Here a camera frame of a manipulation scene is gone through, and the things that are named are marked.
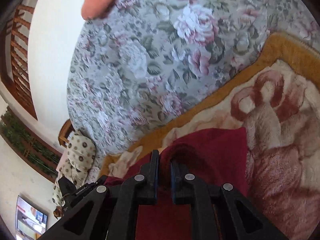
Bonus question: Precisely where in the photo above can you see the wooden side chair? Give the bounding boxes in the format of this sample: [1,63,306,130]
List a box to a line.
[58,119,74,148]

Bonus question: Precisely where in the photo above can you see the wooden window shutter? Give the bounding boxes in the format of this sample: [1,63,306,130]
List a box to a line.
[1,0,37,119]

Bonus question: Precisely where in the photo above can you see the green plant planter ledge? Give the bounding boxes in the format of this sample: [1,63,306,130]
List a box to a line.
[1,107,62,183]

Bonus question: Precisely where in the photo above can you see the orange floral plush blanket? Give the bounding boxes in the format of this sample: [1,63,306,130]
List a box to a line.
[100,33,319,239]

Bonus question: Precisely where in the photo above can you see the dark red long-sleeve shirt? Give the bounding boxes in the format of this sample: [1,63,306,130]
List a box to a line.
[103,126,250,240]

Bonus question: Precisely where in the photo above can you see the wall television screen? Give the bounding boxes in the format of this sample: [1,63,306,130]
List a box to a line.
[15,196,48,240]

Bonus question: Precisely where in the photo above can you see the floral blue sofa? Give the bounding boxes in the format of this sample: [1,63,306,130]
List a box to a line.
[67,0,319,155]

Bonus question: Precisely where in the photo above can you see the cream patterned cushion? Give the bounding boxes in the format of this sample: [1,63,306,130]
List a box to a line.
[52,163,88,207]
[67,131,96,172]

